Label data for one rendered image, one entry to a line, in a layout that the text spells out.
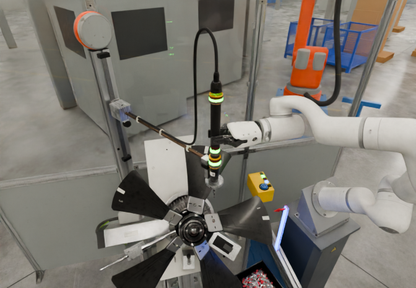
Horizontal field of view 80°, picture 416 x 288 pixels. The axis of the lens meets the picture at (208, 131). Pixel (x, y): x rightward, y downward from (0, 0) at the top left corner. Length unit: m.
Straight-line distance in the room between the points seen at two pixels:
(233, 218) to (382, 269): 1.85
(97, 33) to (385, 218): 1.40
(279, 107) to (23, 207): 1.79
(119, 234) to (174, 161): 0.42
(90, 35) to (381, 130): 1.13
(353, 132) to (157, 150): 0.91
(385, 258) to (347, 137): 2.17
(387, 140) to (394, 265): 2.18
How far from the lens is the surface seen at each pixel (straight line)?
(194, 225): 1.08
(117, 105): 1.31
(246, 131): 0.84
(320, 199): 1.46
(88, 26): 1.26
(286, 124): 0.89
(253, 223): 1.19
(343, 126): 0.81
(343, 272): 2.63
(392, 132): 0.78
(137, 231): 1.25
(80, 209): 2.09
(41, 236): 2.35
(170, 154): 1.33
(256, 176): 1.54
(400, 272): 2.86
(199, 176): 1.11
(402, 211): 1.22
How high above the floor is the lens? 2.10
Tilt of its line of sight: 33 degrees down
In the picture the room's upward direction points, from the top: straight up
